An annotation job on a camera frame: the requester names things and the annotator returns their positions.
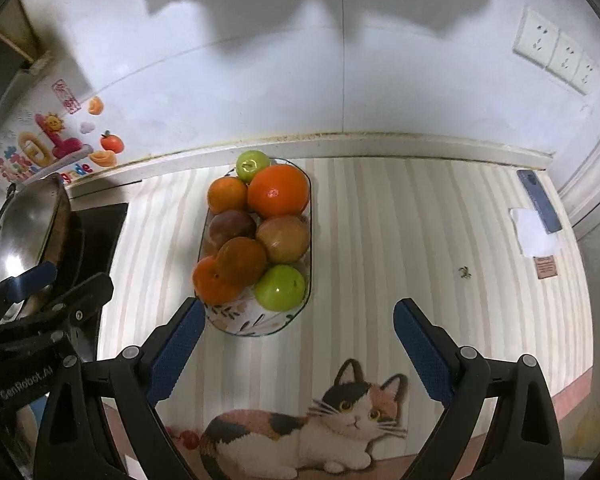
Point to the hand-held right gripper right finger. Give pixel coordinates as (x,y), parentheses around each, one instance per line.
(422,350)

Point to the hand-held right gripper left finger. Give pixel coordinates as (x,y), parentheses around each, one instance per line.
(177,350)

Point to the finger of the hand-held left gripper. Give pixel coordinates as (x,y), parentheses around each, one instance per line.
(177,350)
(422,350)

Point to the oval floral plate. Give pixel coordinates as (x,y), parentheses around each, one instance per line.
(250,317)

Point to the dark small mandarin orange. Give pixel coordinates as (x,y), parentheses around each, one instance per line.
(241,261)

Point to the green apple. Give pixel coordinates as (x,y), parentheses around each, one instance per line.
(280,287)
(252,164)

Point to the dark brown round fruit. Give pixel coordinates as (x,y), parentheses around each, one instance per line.
(231,227)

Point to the light brown round fruit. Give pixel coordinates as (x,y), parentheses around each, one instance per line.
(283,239)

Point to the large orange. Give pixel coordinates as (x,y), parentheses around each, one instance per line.
(278,191)

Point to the red cherry tomato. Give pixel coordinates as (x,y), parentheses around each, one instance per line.
(190,439)

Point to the striped cat print table mat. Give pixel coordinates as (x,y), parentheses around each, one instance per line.
(380,240)

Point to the stainless steel wok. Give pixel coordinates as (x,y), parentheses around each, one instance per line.
(25,230)

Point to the small brown card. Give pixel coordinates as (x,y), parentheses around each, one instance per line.
(545,266)

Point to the white paper sheet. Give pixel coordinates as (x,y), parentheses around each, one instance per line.
(532,237)

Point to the blue smartphone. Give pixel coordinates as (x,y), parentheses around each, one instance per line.
(540,200)

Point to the colourful wall sticker set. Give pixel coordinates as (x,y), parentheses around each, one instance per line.
(45,145)

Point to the white wall socket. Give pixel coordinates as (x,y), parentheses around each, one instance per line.
(566,57)
(587,75)
(537,40)

